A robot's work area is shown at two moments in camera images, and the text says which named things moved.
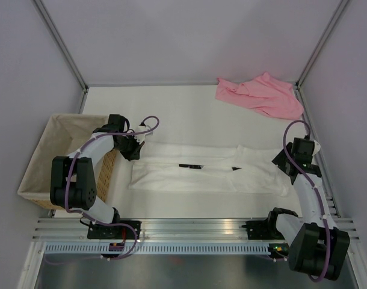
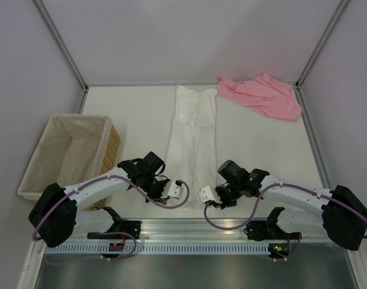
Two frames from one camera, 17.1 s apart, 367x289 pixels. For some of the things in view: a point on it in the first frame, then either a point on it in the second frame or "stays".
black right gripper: (279, 160) to (223, 203)
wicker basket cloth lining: (62, 136) stays
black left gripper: (135, 154) to (157, 197)
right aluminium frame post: (297, 89) stays
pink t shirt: (265, 93) stays
